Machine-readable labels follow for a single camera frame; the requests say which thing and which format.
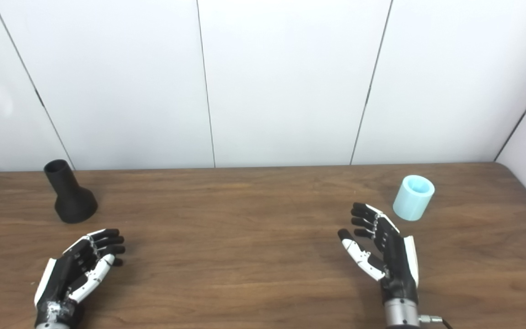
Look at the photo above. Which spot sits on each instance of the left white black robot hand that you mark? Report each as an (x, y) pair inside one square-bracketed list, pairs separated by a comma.
[(66, 274)]

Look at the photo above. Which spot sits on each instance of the black funnel-shaped nozzle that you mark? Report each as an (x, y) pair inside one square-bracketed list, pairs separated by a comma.
[(73, 203)]

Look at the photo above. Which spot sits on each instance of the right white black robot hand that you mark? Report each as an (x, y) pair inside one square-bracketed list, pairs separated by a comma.
[(397, 269)]

